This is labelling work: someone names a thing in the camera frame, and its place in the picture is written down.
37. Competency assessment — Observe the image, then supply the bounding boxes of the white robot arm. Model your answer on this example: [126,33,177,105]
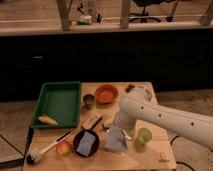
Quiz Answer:
[114,86,213,150]

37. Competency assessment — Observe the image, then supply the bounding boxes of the small metal cup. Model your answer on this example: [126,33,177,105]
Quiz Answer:
[83,94,95,110]

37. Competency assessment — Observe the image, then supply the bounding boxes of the orange bowl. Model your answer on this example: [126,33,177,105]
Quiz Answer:
[95,84,118,104]

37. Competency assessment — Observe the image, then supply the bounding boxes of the brown small object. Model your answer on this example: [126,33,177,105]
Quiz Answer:
[125,84,135,93]

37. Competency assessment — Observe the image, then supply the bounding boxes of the green cucumber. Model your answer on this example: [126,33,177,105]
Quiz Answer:
[102,124,113,130]

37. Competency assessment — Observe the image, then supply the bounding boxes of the green plastic tray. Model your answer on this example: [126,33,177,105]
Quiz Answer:
[31,82,81,129]

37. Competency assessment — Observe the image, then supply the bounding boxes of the metal spoon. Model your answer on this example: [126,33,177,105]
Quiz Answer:
[125,135,136,141]

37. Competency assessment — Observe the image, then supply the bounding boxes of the blue sponge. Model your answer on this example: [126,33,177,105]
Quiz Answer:
[77,131,95,157]

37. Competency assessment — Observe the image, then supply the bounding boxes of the black round plate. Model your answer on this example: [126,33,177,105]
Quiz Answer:
[73,130,100,157]

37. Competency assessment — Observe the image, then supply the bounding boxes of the green apple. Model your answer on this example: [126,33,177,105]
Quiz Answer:
[137,128,152,145]

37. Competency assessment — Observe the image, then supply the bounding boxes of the yellow corn cob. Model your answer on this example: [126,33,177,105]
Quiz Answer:
[38,116,58,125]

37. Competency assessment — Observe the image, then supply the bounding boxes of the red yellow apple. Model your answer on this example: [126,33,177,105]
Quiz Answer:
[56,140,71,156]

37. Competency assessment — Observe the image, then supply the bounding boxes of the black office chair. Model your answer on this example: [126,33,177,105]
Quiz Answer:
[129,0,160,23]

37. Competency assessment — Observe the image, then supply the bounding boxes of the white dish brush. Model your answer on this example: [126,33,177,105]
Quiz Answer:
[26,131,71,165]

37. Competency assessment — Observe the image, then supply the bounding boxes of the wooden handled brush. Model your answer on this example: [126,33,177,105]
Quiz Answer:
[82,114,102,130]

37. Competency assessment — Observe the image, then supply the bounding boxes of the black cable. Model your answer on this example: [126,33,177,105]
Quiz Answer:
[170,134,198,171]

